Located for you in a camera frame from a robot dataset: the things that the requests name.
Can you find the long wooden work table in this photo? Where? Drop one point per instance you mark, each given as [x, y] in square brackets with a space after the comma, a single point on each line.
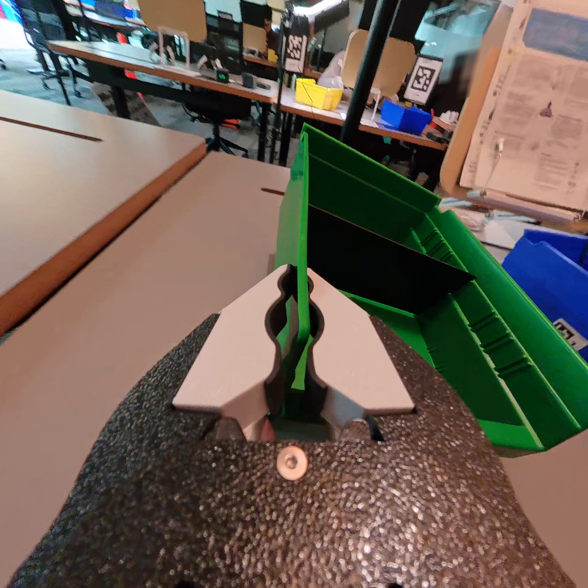
[105, 54]

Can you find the white frame stand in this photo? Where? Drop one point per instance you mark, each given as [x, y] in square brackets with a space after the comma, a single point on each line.
[160, 46]

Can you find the small blue plastic bin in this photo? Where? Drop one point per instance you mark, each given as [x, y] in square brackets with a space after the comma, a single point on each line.
[406, 117]

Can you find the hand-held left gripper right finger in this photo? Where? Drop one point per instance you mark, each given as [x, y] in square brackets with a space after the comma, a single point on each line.
[363, 363]

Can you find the board with paper sheets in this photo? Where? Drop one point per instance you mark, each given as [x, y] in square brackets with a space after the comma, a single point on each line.
[528, 115]

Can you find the green plastic bin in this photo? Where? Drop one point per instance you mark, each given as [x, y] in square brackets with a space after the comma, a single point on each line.
[459, 349]

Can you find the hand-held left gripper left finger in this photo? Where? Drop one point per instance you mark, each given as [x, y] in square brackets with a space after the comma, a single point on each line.
[229, 363]

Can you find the yellow plastic bin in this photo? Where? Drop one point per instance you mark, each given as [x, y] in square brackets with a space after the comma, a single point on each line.
[317, 94]

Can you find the small cardboard panel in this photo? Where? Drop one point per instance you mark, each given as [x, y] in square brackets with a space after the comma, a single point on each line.
[254, 36]

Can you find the black office chair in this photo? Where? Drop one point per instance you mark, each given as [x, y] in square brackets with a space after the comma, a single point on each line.
[216, 108]

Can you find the large blue plastic bin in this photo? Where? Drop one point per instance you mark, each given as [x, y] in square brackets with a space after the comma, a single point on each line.
[537, 275]

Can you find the black white marker tag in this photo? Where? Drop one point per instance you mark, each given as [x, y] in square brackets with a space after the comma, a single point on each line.
[296, 46]
[423, 78]

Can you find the black bin divider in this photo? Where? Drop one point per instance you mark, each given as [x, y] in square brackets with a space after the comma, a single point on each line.
[381, 266]

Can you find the black metal pole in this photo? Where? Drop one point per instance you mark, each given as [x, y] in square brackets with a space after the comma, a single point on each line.
[367, 69]

